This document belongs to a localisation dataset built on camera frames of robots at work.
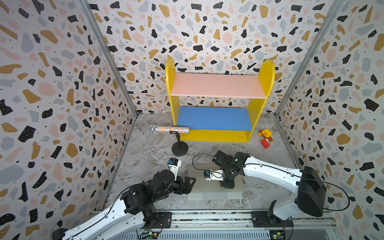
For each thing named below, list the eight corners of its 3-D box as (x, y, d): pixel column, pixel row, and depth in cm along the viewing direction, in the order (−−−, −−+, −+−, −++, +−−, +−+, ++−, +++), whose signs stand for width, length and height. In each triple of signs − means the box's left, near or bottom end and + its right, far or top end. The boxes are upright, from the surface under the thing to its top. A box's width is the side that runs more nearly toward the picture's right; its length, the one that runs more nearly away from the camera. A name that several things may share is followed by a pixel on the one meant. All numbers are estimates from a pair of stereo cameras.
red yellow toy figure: (262, 148, 104) (265, 143, 99) (257, 134, 112) (260, 128, 107) (274, 148, 104) (278, 143, 99) (268, 134, 113) (272, 128, 107)
